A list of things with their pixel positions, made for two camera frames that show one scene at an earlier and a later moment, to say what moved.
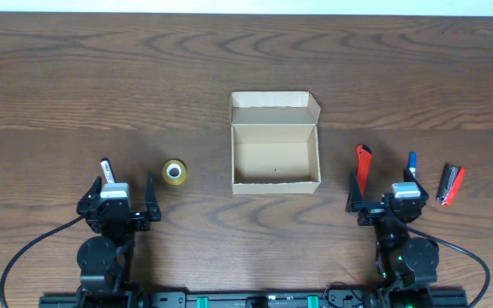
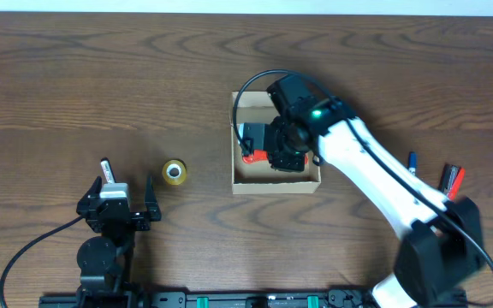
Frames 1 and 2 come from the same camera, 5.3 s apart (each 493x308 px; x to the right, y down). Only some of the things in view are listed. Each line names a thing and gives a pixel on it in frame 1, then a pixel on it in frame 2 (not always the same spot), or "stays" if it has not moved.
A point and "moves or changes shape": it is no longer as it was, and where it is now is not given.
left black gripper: x=143 y=224 stays
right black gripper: x=367 y=216 -> x=288 y=166
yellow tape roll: x=175 y=172 stays
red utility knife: x=364 y=157 moves or changes shape
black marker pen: x=108 y=170 stays
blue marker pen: x=412 y=162 stays
